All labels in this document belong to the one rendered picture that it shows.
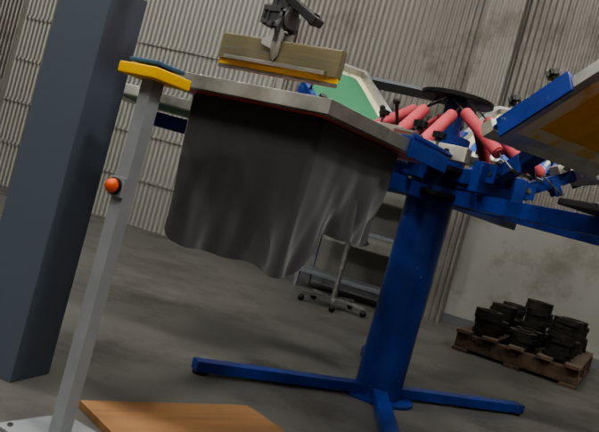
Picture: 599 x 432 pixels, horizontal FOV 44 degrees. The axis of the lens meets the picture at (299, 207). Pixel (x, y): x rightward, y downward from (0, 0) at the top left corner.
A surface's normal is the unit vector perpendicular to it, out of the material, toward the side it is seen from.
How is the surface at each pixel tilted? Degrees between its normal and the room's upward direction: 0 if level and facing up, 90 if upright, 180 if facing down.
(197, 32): 90
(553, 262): 90
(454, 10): 90
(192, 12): 90
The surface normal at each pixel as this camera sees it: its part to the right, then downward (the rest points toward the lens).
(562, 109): 0.02, 0.89
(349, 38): -0.31, -0.07
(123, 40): 0.92, 0.26
